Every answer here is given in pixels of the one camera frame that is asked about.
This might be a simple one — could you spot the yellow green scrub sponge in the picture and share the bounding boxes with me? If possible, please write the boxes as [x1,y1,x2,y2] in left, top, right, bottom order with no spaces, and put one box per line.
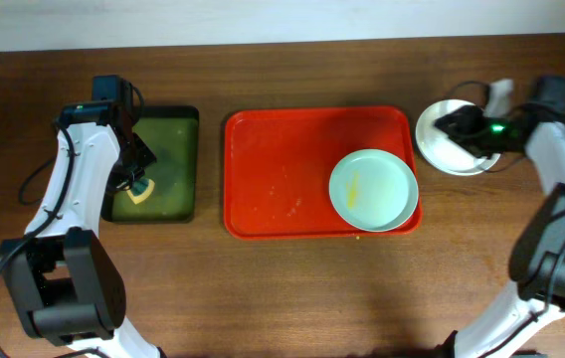
[126,178,155,205]

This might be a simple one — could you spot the cream white plate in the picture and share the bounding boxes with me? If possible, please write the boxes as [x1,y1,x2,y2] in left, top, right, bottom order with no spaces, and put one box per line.
[415,99,500,176]

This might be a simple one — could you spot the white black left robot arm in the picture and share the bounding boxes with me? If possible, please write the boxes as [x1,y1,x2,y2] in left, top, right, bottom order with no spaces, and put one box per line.
[0,75,164,357]

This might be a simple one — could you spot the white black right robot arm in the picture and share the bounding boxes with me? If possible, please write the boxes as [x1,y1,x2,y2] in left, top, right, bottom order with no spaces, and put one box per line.
[431,76,565,357]

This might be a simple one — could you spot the black tray with soapy water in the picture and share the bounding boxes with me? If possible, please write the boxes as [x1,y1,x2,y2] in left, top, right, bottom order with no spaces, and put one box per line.
[101,105,199,224]

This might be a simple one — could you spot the red plastic serving tray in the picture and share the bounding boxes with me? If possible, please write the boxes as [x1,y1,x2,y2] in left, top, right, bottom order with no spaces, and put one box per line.
[223,105,416,241]

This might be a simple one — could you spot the pale green plate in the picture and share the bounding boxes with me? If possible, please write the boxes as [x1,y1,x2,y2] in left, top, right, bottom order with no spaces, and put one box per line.
[328,149,419,233]

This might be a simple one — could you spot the black base block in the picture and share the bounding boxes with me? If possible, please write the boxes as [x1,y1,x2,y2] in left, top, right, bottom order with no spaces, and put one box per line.
[510,351,548,358]

